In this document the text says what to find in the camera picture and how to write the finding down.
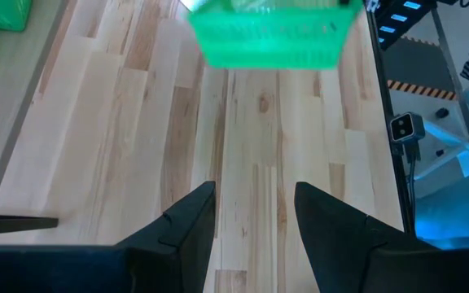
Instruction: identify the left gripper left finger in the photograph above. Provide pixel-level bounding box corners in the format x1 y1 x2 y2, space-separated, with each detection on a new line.
114 181 217 293

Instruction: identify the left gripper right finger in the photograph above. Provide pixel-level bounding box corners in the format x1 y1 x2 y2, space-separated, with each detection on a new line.
294 181 435 293

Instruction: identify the white office chair base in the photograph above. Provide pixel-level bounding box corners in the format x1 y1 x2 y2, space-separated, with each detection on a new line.
413 83 469 182

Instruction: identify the yellow black hazard tape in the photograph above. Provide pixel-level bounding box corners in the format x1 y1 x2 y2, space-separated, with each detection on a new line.
387 79 458 102

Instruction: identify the black device with blue lights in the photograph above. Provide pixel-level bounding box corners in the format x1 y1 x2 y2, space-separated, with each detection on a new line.
375 0 439 50

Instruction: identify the black depth camera cable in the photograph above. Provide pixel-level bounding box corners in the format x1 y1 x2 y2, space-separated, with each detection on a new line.
403 140 421 235

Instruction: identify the small grey depth camera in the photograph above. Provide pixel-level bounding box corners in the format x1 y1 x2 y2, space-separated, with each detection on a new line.
388 112 426 144

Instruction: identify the black table frame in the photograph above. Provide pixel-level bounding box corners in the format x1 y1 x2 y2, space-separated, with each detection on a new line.
363 0 418 236

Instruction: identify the silver frame post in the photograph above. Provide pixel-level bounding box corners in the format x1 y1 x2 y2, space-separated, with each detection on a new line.
429 7 469 142

